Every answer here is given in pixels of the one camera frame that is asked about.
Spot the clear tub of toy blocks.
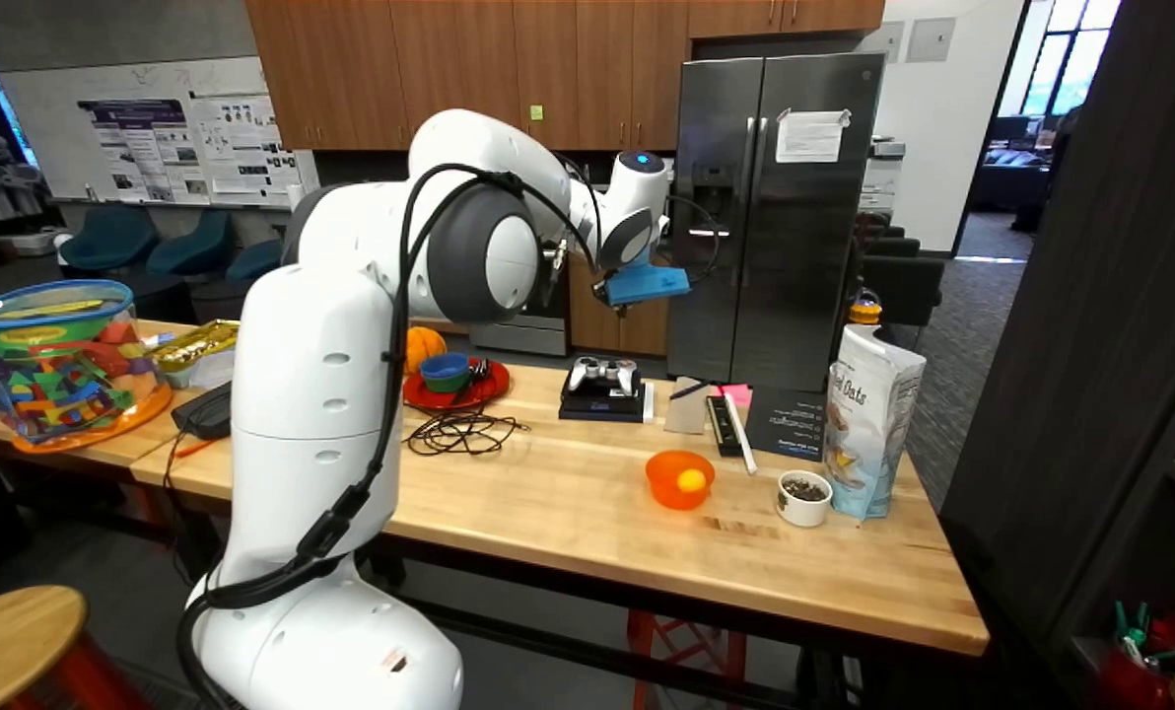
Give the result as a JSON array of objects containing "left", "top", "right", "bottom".
[{"left": 0, "top": 275, "right": 173, "bottom": 453}]

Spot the black refrigerator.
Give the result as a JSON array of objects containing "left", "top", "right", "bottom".
[{"left": 664, "top": 50, "right": 883, "bottom": 392}]

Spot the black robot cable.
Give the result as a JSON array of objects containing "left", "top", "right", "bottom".
[{"left": 173, "top": 162, "right": 618, "bottom": 710}]

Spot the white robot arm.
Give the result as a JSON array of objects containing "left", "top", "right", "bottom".
[{"left": 178, "top": 105, "right": 672, "bottom": 710}]

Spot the silver gamepad controller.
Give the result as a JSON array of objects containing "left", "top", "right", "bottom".
[{"left": 567, "top": 354, "right": 638, "bottom": 400}]

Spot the orange bowl with yellow ball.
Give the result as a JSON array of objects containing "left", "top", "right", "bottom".
[{"left": 645, "top": 449, "right": 714, "bottom": 508}]

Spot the wooden stool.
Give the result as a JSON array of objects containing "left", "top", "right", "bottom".
[{"left": 0, "top": 580, "right": 145, "bottom": 710}]

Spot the foil tray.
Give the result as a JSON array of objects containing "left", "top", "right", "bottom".
[{"left": 152, "top": 320, "right": 235, "bottom": 392}]

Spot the wall poster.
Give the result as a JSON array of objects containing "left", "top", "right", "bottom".
[{"left": 5, "top": 59, "right": 317, "bottom": 211}]

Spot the red plate with bowls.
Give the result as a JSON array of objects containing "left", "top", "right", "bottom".
[{"left": 402, "top": 353, "right": 508, "bottom": 416}]

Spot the white milk carton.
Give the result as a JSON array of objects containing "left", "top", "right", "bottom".
[{"left": 822, "top": 328, "right": 925, "bottom": 520}]

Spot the black coiled cable on table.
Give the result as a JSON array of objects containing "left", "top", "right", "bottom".
[{"left": 402, "top": 409, "right": 522, "bottom": 463}]

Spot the small white cup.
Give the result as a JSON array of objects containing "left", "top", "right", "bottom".
[{"left": 775, "top": 471, "right": 831, "bottom": 530}]

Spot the pink handled tool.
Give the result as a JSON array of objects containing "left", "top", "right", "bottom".
[{"left": 722, "top": 387, "right": 755, "bottom": 474}]

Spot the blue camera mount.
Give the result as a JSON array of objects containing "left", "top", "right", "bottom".
[{"left": 605, "top": 263, "right": 688, "bottom": 307}]

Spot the black gamepad box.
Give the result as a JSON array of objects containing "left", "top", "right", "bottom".
[{"left": 559, "top": 375, "right": 645, "bottom": 421}]

